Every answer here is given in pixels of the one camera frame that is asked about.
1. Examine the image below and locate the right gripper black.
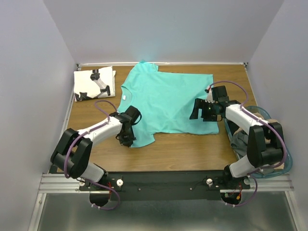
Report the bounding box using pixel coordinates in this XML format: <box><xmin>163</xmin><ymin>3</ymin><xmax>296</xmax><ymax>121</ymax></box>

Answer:
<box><xmin>189</xmin><ymin>98</ymin><xmax>218</xmax><ymax>122</ymax></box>

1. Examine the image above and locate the teal t shirt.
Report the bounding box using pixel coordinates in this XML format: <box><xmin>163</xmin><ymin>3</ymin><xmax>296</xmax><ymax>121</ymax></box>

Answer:
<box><xmin>118</xmin><ymin>62</ymin><xmax>219</xmax><ymax>148</ymax></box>

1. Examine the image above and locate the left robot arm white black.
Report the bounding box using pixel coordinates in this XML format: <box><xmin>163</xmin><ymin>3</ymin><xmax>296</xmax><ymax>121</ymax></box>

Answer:
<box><xmin>51</xmin><ymin>106</ymin><xmax>142</xmax><ymax>191</ymax></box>

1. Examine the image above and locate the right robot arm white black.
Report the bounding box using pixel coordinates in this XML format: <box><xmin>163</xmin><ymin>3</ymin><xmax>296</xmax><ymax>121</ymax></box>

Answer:
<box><xmin>190</xmin><ymin>85</ymin><xmax>287</xmax><ymax>189</ymax></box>

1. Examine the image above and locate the grey t shirt in basket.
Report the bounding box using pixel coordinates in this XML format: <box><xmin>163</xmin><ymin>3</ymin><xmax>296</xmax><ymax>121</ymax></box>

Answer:
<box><xmin>231</xmin><ymin>131</ymin><xmax>248</xmax><ymax>158</ymax></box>

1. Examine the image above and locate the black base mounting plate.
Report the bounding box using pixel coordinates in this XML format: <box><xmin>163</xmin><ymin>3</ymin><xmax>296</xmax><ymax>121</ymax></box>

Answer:
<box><xmin>76</xmin><ymin>170</ymin><xmax>251</xmax><ymax>202</ymax></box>

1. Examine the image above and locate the folded white printed t shirt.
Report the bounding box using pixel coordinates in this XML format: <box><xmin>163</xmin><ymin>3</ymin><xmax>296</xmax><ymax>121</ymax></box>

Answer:
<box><xmin>74</xmin><ymin>66</ymin><xmax>116</xmax><ymax>102</ymax></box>

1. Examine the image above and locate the beige t shirt in basket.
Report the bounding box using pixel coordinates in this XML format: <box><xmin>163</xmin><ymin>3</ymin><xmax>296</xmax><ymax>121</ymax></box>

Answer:
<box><xmin>246</xmin><ymin>106</ymin><xmax>278</xmax><ymax>123</ymax></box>

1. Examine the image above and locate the teal plastic laundry basket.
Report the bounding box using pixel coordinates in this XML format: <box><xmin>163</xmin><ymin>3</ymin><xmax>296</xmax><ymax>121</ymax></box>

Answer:
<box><xmin>223</xmin><ymin>105</ymin><xmax>293</xmax><ymax>179</ymax></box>

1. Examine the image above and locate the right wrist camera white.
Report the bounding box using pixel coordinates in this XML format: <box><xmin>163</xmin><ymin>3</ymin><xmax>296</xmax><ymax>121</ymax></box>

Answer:
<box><xmin>205</xmin><ymin>86</ymin><xmax>214</xmax><ymax>103</ymax></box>

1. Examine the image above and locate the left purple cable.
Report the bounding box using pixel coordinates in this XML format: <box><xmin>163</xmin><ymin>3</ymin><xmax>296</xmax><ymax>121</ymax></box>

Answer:
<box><xmin>64</xmin><ymin>100</ymin><xmax>121</xmax><ymax>210</ymax></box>

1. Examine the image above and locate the aluminium left side rail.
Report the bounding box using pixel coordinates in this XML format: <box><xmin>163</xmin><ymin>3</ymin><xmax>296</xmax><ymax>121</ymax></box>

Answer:
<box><xmin>51</xmin><ymin>91</ymin><xmax>74</xmax><ymax>163</ymax></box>

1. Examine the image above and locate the aluminium rail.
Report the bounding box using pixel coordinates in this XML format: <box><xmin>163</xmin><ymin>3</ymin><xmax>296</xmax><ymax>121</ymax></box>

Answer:
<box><xmin>38</xmin><ymin>172</ymin><xmax>295</xmax><ymax>194</ymax></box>
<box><xmin>77</xmin><ymin>62</ymin><xmax>248</xmax><ymax>68</ymax></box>
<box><xmin>51</xmin><ymin>91</ymin><xmax>74</xmax><ymax>163</ymax></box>

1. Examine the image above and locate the aluminium back rail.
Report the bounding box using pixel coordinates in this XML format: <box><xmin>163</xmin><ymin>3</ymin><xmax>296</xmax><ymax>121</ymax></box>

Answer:
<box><xmin>77</xmin><ymin>62</ymin><xmax>248</xmax><ymax>68</ymax></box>

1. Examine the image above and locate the aluminium front rail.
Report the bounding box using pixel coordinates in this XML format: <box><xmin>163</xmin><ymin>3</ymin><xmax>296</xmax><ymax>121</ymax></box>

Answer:
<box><xmin>38</xmin><ymin>172</ymin><xmax>295</xmax><ymax>194</ymax></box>

